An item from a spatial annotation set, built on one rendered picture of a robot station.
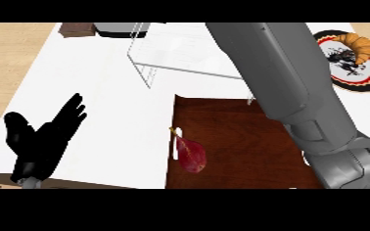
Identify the golden croissant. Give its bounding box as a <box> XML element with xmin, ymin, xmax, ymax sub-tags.
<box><xmin>332</xmin><ymin>32</ymin><xmax>370</xmax><ymax>66</ymax></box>

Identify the patterned round plate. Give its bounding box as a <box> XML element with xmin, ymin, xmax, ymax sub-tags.
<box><xmin>313</xmin><ymin>29</ymin><xmax>370</xmax><ymax>93</ymax></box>

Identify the red squash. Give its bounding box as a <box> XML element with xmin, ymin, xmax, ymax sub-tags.
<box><xmin>170</xmin><ymin>126</ymin><xmax>208</xmax><ymax>174</ymax></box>

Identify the grey and black appliance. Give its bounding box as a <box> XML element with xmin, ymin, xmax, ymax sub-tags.
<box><xmin>93</xmin><ymin>23</ymin><xmax>152</xmax><ymax>39</ymax></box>

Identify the small brown wooden block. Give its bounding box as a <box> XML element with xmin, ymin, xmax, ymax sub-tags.
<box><xmin>58</xmin><ymin>23</ymin><xmax>97</xmax><ymax>39</ymax></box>

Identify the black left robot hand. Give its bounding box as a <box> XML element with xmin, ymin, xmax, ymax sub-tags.
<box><xmin>3</xmin><ymin>93</ymin><xmax>89</xmax><ymax>183</ymax></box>

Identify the brown wooden tray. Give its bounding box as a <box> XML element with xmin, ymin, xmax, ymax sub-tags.
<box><xmin>165</xmin><ymin>94</ymin><xmax>326</xmax><ymax>190</ymax></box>

